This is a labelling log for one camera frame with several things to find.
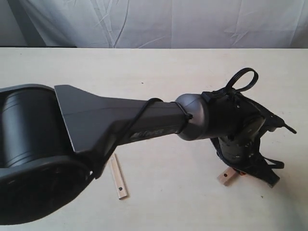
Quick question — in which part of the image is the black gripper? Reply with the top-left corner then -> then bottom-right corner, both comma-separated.
211,134 -> 284,190

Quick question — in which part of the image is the wooden stick with hole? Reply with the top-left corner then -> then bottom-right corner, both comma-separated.
109,153 -> 128,200

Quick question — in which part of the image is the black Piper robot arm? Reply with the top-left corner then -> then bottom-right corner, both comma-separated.
0,84 -> 286,225

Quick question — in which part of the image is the white backdrop cloth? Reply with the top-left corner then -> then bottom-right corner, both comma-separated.
0,0 -> 308,49

